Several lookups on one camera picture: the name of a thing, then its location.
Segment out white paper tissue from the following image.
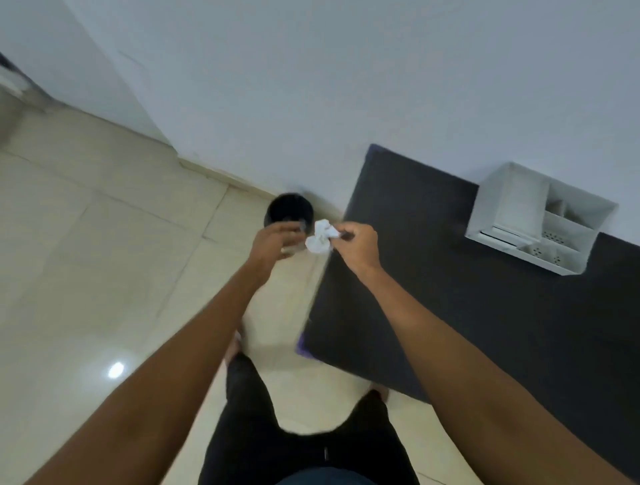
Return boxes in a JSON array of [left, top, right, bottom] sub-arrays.
[[304, 218, 342, 254]]

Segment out small clear glass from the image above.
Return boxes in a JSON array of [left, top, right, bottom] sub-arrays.
[[280, 225, 309, 258]]

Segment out black round trash bin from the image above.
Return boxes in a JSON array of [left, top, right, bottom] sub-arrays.
[[263, 192, 316, 232]]

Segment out white desk organizer box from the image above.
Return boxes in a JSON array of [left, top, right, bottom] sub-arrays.
[[464, 161, 620, 277]]

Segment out person's left forearm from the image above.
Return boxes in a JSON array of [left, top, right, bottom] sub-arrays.
[[24, 262, 275, 485]]

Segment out dark grey table mat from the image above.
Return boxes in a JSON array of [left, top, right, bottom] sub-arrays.
[[295, 144, 640, 483]]

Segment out person's dark blue shirt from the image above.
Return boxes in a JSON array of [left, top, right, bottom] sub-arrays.
[[277, 468, 377, 485]]

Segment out person's right forearm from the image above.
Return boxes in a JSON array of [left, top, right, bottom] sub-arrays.
[[350, 266, 637, 485]]

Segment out person's black trousers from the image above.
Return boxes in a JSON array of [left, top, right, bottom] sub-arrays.
[[198, 352, 421, 485]]

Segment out person's right hand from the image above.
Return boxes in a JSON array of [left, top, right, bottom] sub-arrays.
[[330, 222, 384, 286]]

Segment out person's left hand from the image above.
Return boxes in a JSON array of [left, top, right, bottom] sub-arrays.
[[247, 222, 307, 285]]

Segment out person's left foot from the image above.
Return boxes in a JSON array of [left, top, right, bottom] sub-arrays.
[[223, 330, 246, 366]]

